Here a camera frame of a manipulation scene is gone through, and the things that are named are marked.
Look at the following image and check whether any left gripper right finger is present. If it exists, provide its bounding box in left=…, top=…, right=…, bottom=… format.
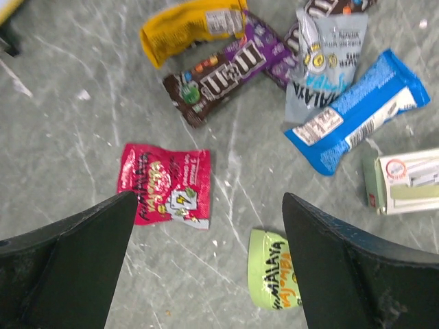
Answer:
left=282, top=193, right=438, bottom=328

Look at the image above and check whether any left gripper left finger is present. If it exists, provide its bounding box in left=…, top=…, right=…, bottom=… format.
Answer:
left=1, top=192, right=137, bottom=328

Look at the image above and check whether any green Himalaya candy pouch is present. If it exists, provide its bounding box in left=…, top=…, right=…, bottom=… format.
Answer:
left=248, top=229, right=302, bottom=310

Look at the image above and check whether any red Himalaya candy pouch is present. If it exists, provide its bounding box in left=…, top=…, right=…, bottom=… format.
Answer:
left=117, top=143, right=212, bottom=230

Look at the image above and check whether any grey Himalaya candy pouch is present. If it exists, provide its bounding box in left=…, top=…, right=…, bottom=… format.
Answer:
left=285, top=9, right=368, bottom=127

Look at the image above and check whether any white green small box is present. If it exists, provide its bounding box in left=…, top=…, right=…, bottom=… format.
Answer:
left=362, top=148, right=438, bottom=215

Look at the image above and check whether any blue cookie bar wrapper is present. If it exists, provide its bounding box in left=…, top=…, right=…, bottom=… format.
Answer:
left=285, top=49, right=430, bottom=176

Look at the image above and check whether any brown purple M&M's pack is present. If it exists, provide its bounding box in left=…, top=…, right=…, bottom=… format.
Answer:
left=163, top=10, right=293, bottom=127

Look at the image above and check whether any yellow candy bar wrapper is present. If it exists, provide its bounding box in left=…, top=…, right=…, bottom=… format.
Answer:
left=139, top=0, right=248, bottom=69

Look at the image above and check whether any white board with yellow frame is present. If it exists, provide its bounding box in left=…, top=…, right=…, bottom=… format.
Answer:
left=0, top=0, right=27, bottom=58

